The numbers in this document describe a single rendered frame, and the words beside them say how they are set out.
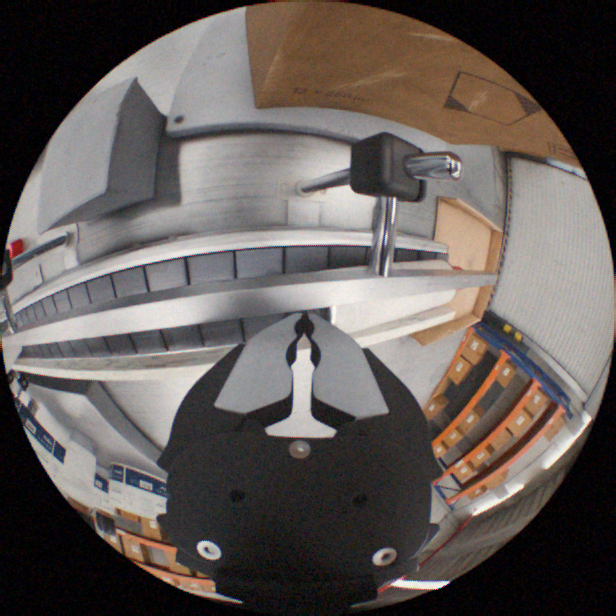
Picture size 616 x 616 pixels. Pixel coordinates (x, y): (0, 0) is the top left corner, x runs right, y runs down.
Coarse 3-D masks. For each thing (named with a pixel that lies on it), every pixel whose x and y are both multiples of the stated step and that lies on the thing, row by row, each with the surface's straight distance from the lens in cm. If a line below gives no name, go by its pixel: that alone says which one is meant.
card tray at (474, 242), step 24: (456, 216) 40; (480, 216) 44; (456, 240) 41; (480, 240) 54; (456, 264) 43; (480, 264) 57; (480, 288) 62; (456, 312) 53; (480, 312) 63; (432, 336) 42
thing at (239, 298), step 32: (192, 288) 8; (224, 288) 8; (256, 288) 7; (288, 288) 8; (320, 288) 8; (352, 288) 9; (384, 288) 10; (416, 288) 12; (448, 288) 15; (64, 320) 12; (96, 320) 10; (128, 320) 9; (160, 320) 8; (192, 320) 8
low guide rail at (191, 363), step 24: (432, 312) 27; (360, 336) 18; (384, 336) 20; (24, 360) 46; (48, 360) 34; (72, 360) 27; (96, 360) 23; (120, 360) 21; (144, 360) 19; (168, 360) 17; (192, 360) 16; (216, 360) 16
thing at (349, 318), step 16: (352, 304) 13; (368, 304) 14; (384, 304) 15; (400, 304) 16; (416, 304) 18; (432, 304) 21; (336, 320) 13; (352, 320) 14; (368, 320) 15; (384, 320) 16
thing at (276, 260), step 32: (192, 256) 16; (224, 256) 15; (256, 256) 15; (288, 256) 16; (320, 256) 17; (352, 256) 18; (416, 256) 24; (448, 256) 30; (96, 288) 21; (128, 288) 19; (160, 288) 17; (32, 320) 37; (224, 320) 17; (256, 320) 17; (32, 352) 44; (64, 352) 32; (96, 352) 26; (128, 352) 22; (160, 352) 21
